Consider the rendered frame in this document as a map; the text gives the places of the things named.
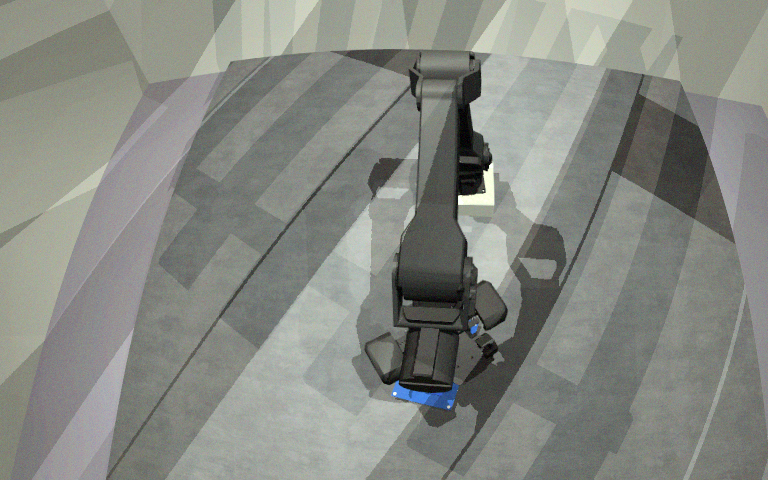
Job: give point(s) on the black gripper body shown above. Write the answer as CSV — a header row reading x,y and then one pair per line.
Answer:
x,y
386,355

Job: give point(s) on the blue circuit board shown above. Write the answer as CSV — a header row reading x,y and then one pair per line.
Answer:
x,y
442,400

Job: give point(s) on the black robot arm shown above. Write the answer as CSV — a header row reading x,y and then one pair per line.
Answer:
x,y
432,268

